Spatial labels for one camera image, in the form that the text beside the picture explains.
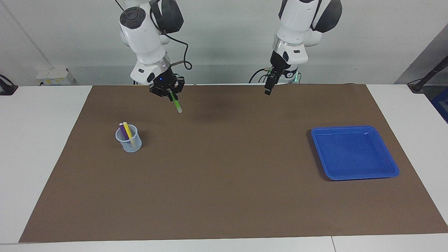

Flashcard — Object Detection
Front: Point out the green pen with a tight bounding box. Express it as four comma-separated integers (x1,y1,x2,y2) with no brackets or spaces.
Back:
170,92,183,114

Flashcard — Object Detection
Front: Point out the black base cable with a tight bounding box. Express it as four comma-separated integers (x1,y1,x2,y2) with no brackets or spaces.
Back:
248,68,272,84

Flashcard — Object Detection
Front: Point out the white power strip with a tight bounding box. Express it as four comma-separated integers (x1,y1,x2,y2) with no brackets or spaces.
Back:
36,68,75,85

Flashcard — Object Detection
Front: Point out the brown table mat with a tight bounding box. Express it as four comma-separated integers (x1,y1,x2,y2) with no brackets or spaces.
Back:
19,83,448,243

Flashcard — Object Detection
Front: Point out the black tripod pole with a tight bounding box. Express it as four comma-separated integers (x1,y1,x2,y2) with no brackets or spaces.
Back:
408,56,448,93

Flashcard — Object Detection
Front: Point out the blue plastic tray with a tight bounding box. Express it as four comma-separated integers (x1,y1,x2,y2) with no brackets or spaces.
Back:
311,125,400,181

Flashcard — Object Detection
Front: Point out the translucent plastic cup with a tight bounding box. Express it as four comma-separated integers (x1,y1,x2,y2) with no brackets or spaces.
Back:
115,125,142,153

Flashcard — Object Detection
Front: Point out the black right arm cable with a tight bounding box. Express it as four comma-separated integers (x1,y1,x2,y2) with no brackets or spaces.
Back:
150,0,193,70

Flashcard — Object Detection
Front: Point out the yellow pen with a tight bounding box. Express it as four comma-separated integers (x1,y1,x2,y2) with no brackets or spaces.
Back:
123,121,135,145

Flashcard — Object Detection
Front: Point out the black clamp stand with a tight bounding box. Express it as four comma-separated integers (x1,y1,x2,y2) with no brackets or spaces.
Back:
0,74,19,96

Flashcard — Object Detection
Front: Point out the purple pen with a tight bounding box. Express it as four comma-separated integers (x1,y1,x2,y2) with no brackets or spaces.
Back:
119,122,131,141

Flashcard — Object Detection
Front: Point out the blue box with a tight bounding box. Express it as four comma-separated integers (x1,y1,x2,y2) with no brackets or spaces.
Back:
431,87,448,124

